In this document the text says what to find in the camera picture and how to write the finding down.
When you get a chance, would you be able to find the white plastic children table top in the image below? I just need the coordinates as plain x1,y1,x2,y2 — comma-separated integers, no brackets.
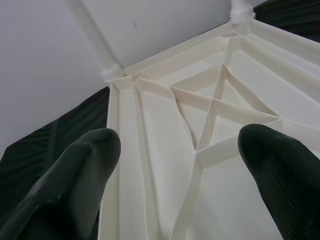
98,18,320,240

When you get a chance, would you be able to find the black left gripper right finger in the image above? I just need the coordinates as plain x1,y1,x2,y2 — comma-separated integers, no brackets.
237,123,320,240

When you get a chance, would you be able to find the white tapered plastic table leg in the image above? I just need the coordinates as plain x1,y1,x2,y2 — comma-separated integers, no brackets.
229,0,256,25
66,0,123,82

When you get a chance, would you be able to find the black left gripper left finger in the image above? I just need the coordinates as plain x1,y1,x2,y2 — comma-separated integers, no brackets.
0,127,122,240

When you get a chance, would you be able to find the black table cloth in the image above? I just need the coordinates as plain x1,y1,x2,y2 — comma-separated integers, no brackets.
0,0,320,208

